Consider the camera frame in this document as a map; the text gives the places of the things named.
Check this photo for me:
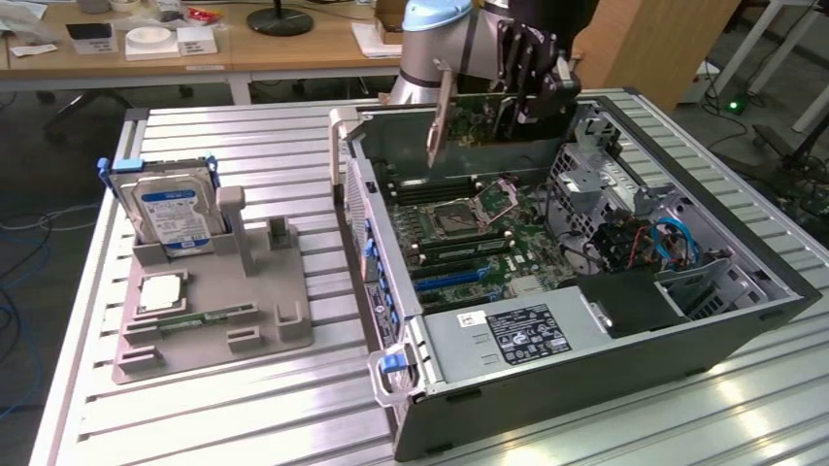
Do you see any grey plastic parts rack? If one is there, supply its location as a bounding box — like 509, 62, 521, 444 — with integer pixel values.
110, 185, 317, 385

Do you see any white box with black top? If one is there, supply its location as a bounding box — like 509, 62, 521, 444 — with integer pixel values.
64, 21, 126, 56

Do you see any blue wire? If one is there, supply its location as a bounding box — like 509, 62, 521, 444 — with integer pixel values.
652, 216, 703, 264

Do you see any RAM stick with white label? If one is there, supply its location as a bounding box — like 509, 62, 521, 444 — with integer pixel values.
417, 236, 514, 264

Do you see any black floor stand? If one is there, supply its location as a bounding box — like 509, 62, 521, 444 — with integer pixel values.
751, 111, 829, 215

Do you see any blue expansion slot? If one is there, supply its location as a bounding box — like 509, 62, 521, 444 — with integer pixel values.
413, 269, 485, 293

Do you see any metal disk bay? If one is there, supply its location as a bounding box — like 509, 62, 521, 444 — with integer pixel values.
653, 255, 780, 322

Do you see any hard disk with blue label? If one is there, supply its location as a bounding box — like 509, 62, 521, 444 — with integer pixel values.
133, 174, 219, 257

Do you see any graphics card with metal bracket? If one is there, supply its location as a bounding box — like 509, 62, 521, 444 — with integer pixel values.
426, 58, 573, 169

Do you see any metal drive cage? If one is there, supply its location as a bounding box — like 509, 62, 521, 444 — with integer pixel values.
546, 114, 650, 240

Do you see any white table frame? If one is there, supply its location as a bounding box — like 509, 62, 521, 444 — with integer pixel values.
708, 0, 829, 133

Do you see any grey power supply unit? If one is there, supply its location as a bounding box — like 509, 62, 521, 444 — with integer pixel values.
420, 285, 614, 383

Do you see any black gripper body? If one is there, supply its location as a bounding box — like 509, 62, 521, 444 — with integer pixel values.
506, 0, 604, 52

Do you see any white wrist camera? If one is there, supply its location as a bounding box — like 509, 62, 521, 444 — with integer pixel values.
544, 52, 584, 120

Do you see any CPU socket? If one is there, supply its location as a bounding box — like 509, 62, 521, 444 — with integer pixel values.
432, 197, 485, 240

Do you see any silver CPU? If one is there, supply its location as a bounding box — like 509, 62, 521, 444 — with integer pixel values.
138, 275, 186, 312

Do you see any brown cardboard box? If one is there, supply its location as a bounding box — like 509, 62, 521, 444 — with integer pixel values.
374, 0, 410, 46

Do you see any green RAM stick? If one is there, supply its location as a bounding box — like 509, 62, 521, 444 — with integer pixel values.
133, 307, 253, 331

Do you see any white paper stack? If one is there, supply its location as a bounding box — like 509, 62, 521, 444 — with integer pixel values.
351, 21, 408, 60

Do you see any white box with round hollow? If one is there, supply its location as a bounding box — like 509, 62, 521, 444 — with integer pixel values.
123, 27, 183, 62

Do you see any wooden cabinet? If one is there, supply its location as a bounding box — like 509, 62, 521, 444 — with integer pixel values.
560, 0, 744, 113

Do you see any blue floor cable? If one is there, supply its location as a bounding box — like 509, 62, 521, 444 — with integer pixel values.
0, 203, 99, 423

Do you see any green motherboard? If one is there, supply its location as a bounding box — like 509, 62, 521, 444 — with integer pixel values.
381, 164, 585, 315

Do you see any metal socket cover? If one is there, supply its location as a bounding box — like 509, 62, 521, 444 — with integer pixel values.
476, 176, 521, 216

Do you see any small white labelled box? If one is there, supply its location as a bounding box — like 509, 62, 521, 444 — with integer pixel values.
175, 25, 218, 57

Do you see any open black PC case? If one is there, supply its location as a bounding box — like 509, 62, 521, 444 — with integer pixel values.
327, 91, 824, 462

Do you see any wooden desk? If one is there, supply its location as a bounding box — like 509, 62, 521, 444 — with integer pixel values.
0, 0, 585, 106

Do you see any black round lamp base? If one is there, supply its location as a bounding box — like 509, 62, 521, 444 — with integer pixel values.
245, 0, 317, 37

